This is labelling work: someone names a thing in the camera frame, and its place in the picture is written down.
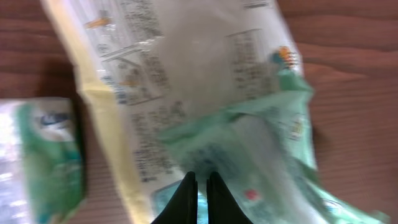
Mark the green snack packet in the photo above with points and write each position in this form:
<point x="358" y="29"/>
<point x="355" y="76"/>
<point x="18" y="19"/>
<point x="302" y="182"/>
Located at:
<point x="263" y="151"/>

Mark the small green tissue pack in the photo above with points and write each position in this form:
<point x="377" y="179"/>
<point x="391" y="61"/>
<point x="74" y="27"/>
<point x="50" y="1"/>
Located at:
<point x="41" y="163"/>

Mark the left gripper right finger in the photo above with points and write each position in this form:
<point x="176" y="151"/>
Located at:
<point x="222" y="207"/>

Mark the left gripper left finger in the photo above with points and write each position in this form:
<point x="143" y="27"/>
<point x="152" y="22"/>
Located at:
<point x="183" y="205"/>

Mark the yellow snack bag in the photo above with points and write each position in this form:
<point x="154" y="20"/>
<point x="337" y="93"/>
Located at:
<point x="145" y="65"/>

